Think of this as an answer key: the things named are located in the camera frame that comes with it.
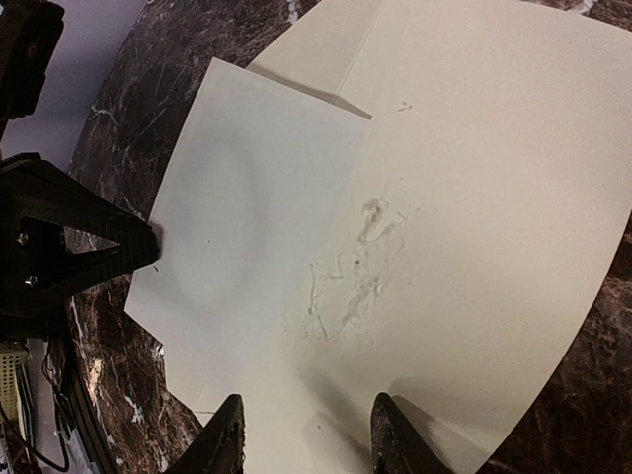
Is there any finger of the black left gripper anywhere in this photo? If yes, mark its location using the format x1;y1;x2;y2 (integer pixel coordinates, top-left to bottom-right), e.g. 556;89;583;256
1;153;159;319

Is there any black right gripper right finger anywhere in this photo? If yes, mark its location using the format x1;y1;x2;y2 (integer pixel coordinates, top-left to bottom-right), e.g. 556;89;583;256
370;392;449;474

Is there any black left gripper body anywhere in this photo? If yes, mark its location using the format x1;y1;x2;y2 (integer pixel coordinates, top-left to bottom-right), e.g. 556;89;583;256
1;0;65;127

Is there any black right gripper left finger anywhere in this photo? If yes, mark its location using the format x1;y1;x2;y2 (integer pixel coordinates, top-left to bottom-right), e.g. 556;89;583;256
172;394;246;474

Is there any cream envelope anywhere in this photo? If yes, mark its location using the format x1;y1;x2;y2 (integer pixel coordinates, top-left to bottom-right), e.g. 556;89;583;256
237;1;631;473

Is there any white letter paper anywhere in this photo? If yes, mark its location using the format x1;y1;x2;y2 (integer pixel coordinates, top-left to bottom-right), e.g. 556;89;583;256
125;59;369;413

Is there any black front rail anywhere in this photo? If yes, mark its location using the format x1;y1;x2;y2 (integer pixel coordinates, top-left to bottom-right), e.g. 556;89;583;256
62;339;119;474

